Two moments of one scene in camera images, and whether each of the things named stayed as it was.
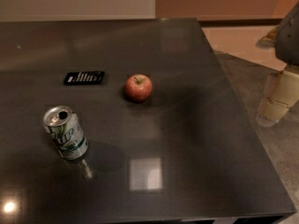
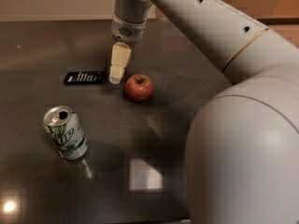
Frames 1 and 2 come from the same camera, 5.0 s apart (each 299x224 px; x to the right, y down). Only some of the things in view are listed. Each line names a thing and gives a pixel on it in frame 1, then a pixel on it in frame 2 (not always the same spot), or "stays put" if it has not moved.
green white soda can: x=66 y=132 stays put
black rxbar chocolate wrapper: x=84 y=77 stays put
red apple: x=138 y=87 stays put
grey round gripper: x=289 y=39 to x=127 y=30
